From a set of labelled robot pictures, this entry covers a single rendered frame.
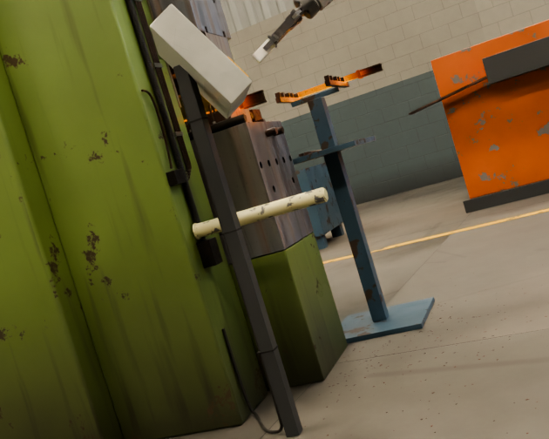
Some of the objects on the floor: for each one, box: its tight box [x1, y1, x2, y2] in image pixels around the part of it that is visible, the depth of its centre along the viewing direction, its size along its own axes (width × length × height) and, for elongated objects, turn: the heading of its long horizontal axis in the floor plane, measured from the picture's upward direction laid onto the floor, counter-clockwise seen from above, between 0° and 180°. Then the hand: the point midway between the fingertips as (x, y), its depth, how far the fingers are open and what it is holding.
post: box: [173, 64, 302, 437], centre depth 197 cm, size 4×4×108 cm
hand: (263, 50), depth 205 cm, fingers closed
